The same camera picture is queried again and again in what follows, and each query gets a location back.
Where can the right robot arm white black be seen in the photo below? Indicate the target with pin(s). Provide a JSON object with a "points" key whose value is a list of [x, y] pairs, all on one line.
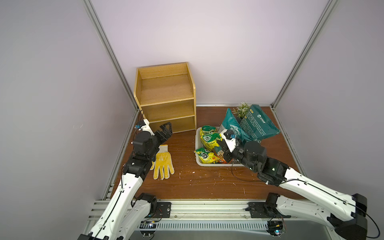
{"points": [[345, 214]]}

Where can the aluminium front rail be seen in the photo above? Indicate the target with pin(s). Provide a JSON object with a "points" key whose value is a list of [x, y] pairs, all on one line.
{"points": [[224, 210]]}

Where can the artificial green plant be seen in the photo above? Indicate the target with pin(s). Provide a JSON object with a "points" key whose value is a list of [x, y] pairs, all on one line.
{"points": [[242, 110]]}

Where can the yellow green fertilizer packet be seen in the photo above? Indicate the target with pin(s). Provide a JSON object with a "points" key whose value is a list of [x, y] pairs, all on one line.
{"points": [[207, 129], [206, 156]]}

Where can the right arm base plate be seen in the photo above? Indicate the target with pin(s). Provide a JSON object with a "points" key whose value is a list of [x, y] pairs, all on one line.
{"points": [[262, 210]]}

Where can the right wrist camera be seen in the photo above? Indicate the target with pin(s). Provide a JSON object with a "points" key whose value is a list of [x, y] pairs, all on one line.
{"points": [[230, 139]]}

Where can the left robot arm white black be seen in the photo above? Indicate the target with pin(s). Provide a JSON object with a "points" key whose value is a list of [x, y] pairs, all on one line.
{"points": [[124, 213]]}

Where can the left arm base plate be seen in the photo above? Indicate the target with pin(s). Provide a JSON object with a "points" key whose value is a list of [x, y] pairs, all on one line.
{"points": [[161, 211]]}

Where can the large dark green bag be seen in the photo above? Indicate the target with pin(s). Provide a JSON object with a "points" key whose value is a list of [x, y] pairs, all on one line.
{"points": [[254, 126]]}

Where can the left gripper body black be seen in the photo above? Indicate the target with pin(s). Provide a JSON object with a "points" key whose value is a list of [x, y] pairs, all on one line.
{"points": [[156, 140]]}

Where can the green packet shelf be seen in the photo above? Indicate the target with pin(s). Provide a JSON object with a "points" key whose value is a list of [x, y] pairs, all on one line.
{"points": [[209, 140]]}

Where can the wooden shelf unit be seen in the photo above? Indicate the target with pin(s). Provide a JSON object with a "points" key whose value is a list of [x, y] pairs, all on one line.
{"points": [[167, 93]]}

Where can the yellow work glove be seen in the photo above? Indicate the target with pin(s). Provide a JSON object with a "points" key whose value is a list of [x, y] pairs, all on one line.
{"points": [[162, 167]]}

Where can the green orange bee fertilizer bag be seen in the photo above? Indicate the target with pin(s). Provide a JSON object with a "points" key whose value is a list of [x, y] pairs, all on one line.
{"points": [[220, 157]]}

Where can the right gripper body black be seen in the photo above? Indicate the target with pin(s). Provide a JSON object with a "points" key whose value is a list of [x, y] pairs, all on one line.
{"points": [[227, 151]]}

